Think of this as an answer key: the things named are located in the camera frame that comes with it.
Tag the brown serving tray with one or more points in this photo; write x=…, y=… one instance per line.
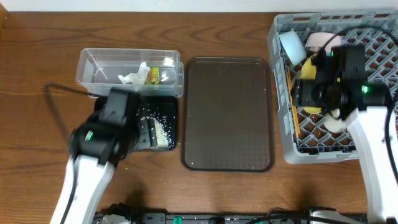
x=228, y=123

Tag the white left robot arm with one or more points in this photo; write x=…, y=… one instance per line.
x=87, y=175

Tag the rice pile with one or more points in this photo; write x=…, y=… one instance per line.
x=159, y=136

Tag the grey dishwasher rack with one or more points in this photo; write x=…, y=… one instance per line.
x=316, y=144

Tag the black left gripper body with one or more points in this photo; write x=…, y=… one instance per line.
x=140, y=134

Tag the black waste tray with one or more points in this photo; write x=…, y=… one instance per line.
x=171, y=105

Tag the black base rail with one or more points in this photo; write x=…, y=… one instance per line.
x=122, y=213

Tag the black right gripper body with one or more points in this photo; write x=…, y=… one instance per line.
x=298, y=94

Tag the white green cup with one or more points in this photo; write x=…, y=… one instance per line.
x=332, y=124

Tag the light blue bowl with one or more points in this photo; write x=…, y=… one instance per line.
x=293, y=47

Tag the clear plastic waste bin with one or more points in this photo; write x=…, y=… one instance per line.
x=98, y=70

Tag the white tissue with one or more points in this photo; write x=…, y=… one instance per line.
x=138, y=78

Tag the yellow green wrapper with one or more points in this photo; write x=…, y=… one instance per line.
x=153, y=76

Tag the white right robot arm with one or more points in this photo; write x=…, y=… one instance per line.
x=342, y=84

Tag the yellow plate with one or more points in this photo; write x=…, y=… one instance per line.
x=308, y=72

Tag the white bowl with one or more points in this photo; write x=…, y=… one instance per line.
x=317, y=40

